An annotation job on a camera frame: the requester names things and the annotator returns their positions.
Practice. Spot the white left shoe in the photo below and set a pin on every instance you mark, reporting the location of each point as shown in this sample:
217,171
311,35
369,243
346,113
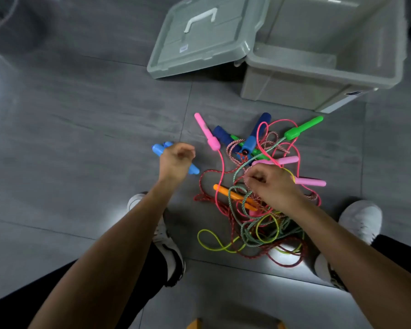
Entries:
173,256

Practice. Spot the grey-green box lid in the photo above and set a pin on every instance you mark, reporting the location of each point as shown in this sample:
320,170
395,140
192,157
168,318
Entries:
205,44

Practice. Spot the person's left hand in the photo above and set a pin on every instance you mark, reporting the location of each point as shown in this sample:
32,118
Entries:
174,164

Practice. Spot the person's left forearm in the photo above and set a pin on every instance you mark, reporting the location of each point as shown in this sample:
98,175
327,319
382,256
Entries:
106,263

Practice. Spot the person's right leg black trousers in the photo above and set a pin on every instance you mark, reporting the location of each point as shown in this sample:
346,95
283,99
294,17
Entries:
404,256

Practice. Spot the white right shoe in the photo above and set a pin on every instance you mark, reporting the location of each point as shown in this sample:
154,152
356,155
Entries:
361,219

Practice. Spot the person's left leg black trousers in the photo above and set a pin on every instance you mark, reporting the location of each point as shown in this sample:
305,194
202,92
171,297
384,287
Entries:
13,311

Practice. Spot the person's leg black trousers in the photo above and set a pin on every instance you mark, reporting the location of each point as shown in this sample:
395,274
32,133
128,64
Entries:
404,256
13,311

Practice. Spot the person's right forearm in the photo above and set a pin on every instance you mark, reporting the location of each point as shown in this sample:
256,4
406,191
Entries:
363,270

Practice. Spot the person's right hand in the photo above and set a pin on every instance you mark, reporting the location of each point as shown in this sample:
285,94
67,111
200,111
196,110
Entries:
274,188

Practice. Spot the white shoe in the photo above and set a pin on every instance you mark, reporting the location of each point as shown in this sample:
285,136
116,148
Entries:
173,256
361,219

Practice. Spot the wooden stool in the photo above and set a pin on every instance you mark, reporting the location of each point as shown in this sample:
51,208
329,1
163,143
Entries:
195,324

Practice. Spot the grey plastic storage box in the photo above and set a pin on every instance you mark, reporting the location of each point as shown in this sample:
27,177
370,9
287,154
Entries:
294,89

